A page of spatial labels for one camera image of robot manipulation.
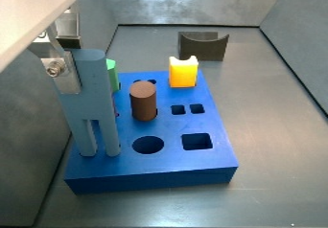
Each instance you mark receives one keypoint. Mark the purple star block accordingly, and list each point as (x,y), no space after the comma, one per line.
(114,107)

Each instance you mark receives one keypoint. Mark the yellow arch block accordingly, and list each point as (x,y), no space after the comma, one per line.
(182,72)

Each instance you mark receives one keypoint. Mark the brown cylinder block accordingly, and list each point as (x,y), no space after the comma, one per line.
(143,100)

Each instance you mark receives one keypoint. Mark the black curved fixture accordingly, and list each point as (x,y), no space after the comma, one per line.
(202,44)

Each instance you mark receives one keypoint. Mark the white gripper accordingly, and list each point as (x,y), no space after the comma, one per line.
(24,18)

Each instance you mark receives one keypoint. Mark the green hexagonal block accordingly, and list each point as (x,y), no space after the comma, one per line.
(112,75)

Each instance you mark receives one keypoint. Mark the blue shape-sorter base block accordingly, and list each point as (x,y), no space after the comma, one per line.
(178,150)

